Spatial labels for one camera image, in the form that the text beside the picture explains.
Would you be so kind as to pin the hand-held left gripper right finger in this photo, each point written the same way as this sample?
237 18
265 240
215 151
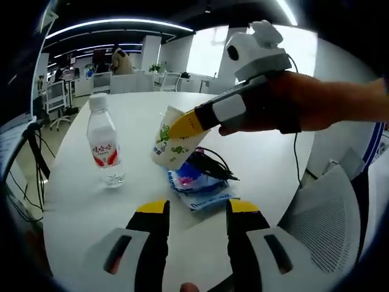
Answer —
243 243

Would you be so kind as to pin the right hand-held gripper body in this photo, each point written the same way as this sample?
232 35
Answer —
258 54

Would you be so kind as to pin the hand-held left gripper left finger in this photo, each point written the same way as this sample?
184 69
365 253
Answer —
152 243

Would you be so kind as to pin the white paper cup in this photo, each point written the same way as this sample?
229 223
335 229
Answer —
173 149

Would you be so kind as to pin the blue wet wipes pack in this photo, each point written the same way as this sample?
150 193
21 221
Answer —
209 197

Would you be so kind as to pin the clear plastic water bottle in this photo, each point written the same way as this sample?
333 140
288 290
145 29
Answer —
104 140

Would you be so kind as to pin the person's right hand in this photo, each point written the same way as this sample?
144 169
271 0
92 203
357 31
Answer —
273 106

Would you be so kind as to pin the person's left hand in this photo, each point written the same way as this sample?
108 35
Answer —
188 287

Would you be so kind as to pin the ceiling light strip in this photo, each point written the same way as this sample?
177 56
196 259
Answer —
287 12
121 21

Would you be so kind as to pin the white office chair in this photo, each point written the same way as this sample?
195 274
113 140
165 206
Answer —
171 82
56 97
101 82

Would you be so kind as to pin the white table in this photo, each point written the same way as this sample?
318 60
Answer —
258 158

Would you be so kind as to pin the potted green plant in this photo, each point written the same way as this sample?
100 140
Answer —
156 68

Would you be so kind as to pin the grey mesh office chair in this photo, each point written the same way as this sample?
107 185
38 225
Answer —
322 222

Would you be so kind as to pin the black laptop stand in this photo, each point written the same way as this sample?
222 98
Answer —
38 152

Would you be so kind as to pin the open laptop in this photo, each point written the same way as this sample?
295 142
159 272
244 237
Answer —
15 124

